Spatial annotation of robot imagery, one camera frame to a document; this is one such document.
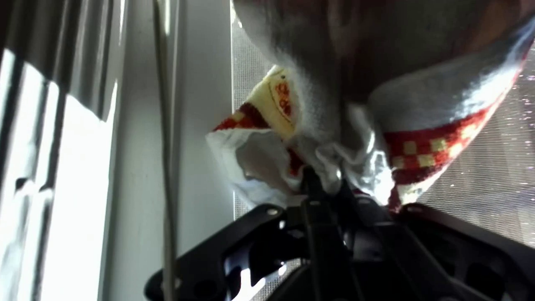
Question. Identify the thin blind wand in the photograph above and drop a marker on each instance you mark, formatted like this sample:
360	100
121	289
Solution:
166	140

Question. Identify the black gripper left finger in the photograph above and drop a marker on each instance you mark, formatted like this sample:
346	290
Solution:
261	257

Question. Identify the window with frame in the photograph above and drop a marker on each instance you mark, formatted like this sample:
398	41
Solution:
206	85

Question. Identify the white and red towel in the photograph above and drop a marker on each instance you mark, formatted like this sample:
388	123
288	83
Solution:
368	85

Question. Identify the window blind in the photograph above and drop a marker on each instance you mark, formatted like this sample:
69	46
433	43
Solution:
50	168

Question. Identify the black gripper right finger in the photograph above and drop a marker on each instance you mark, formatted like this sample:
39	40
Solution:
445	257

